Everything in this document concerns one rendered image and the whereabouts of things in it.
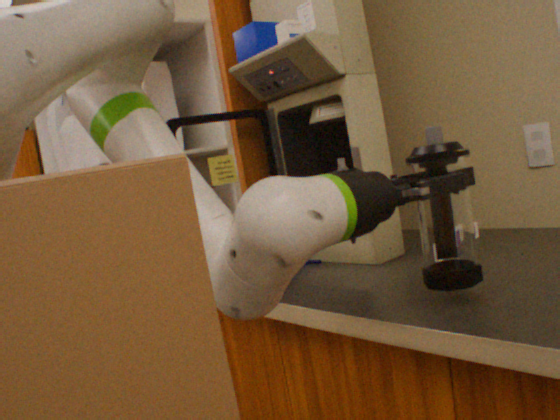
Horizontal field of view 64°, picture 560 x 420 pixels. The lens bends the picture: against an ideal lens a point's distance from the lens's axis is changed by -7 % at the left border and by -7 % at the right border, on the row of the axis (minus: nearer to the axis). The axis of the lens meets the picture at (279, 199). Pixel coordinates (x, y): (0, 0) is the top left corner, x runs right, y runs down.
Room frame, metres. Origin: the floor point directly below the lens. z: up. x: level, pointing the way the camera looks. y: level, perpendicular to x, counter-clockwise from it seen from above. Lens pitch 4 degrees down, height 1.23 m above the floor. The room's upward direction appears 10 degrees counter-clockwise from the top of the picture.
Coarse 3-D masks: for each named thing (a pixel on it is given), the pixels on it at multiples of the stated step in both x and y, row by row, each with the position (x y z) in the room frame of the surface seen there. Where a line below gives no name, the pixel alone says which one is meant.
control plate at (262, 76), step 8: (272, 64) 1.21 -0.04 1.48; (280, 64) 1.19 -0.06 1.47; (288, 64) 1.18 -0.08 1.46; (256, 72) 1.27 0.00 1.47; (264, 72) 1.25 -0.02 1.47; (280, 72) 1.22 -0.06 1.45; (288, 72) 1.21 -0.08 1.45; (296, 72) 1.19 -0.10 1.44; (248, 80) 1.31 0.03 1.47; (256, 80) 1.30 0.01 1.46; (264, 80) 1.28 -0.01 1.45; (272, 80) 1.26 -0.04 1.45; (280, 80) 1.25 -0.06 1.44; (296, 80) 1.22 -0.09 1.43; (304, 80) 1.20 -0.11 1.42; (256, 88) 1.33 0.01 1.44; (264, 88) 1.31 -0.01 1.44; (272, 88) 1.29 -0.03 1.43; (280, 88) 1.28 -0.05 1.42; (288, 88) 1.26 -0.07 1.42; (264, 96) 1.35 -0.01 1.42
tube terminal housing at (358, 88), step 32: (256, 0) 1.37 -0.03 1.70; (288, 0) 1.26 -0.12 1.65; (320, 0) 1.17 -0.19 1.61; (352, 0) 1.19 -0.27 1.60; (320, 32) 1.19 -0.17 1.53; (352, 32) 1.17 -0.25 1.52; (352, 64) 1.16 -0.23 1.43; (288, 96) 1.32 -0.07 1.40; (320, 96) 1.22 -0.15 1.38; (352, 96) 1.15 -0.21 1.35; (352, 128) 1.15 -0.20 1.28; (384, 128) 1.21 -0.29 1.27; (384, 160) 1.19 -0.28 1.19; (384, 224) 1.17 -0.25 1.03; (320, 256) 1.30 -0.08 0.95; (352, 256) 1.21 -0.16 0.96; (384, 256) 1.16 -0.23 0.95
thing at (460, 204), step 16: (448, 160) 0.74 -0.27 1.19; (464, 160) 0.76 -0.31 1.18; (416, 176) 0.77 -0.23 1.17; (432, 176) 0.75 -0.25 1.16; (464, 192) 0.75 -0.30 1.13; (432, 208) 0.75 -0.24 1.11; (448, 208) 0.74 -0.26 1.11; (464, 208) 0.74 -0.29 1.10; (432, 224) 0.75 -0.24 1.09; (448, 224) 0.74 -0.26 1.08; (464, 224) 0.74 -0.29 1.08; (432, 240) 0.76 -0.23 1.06; (448, 240) 0.74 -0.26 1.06; (464, 240) 0.74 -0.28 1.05; (432, 256) 0.76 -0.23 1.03; (448, 256) 0.74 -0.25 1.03; (464, 256) 0.74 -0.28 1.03; (432, 272) 0.76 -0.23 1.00; (448, 272) 0.74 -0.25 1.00
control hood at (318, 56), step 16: (304, 32) 1.08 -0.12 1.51; (272, 48) 1.16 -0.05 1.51; (288, 48) 1.13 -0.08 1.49; (304, 48) 1.11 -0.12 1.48; (320, 48) 1.10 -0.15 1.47; (336, 48) 1.13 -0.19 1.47; (240, 64) 1.27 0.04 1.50; (256, 64) 1.24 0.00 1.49; (304, 64) 1.15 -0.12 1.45; (320, 64) 1.13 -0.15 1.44; (336, 64) 1.12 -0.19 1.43; (240, 80) 1.33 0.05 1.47; (320, 80) 1.18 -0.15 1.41; (256, 96) 1.36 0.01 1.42; (272, 96) 1.33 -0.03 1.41
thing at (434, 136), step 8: (432, 128) 0.77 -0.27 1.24; (440, 128) 0.77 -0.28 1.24; (432, 136) 0.77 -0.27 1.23; (440, 136) 0.77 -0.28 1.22; (432, 144) 0.75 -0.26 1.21; (440, 144) 0.75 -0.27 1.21; (448, 144) 0.75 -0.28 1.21; (456, 144) 0.75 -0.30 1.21; (416, 152) 0.77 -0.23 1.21; (424, 152) 0.75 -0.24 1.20; (432, 152) 0.74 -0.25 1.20
